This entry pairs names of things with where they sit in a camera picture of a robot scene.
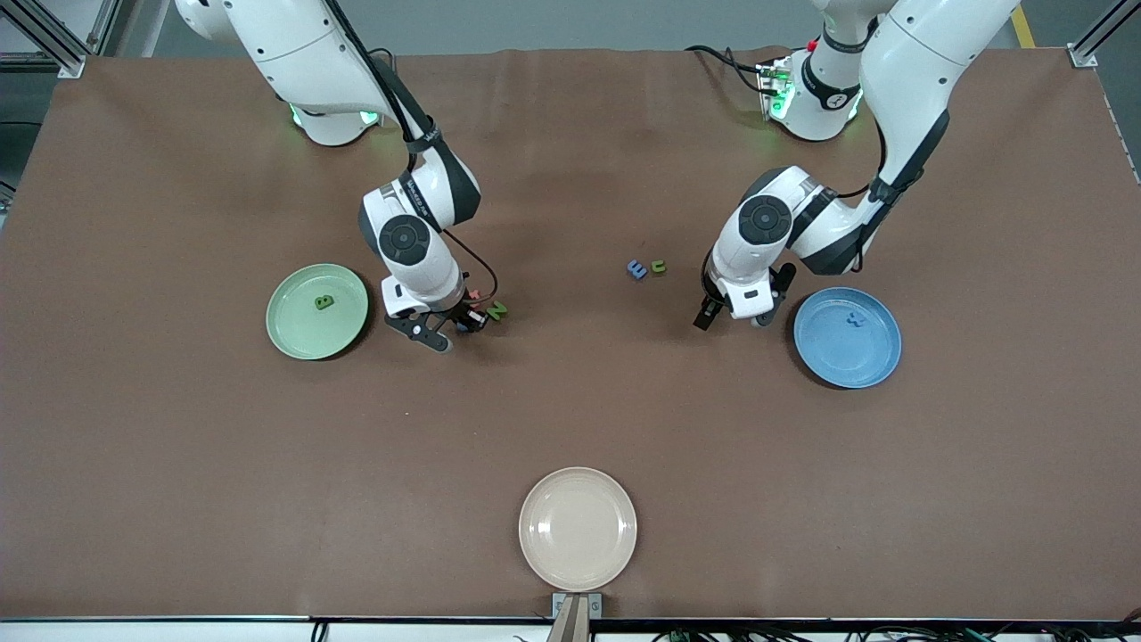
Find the green plate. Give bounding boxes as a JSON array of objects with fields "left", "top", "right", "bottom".
[{"left": 266, "top": 263, "right": 369, "bottom": 361}]

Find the blue plate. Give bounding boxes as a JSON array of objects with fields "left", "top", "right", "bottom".
[{"left": 793, "top": 286, "right": 902, "bottom": 390}]

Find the brown table cover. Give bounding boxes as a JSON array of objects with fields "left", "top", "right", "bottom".
[{"left": 0, "top": 45, "right": 1141, "bottom": 621}]

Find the beige plate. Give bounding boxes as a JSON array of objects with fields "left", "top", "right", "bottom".
[{"left": 519, "top": 466, "right": 638, "bottom": 592}]

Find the black left arm base cable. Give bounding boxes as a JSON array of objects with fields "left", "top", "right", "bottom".
[{"left": 685, "top": 43, "right": 778, "bottom": 95}]

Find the grey camera pole bracket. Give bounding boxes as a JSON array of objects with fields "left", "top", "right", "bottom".
[{"left": 548, "top": 592, "right": 603, "bottom": 642}]

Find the aluminium frame profile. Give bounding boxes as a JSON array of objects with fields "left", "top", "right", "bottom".
[
  {"left": 1065, "top": 0, "right": 1141, "bottom": 70},
  {"left": 0, "top": 0, "right": 135, "bottom": 79}
]

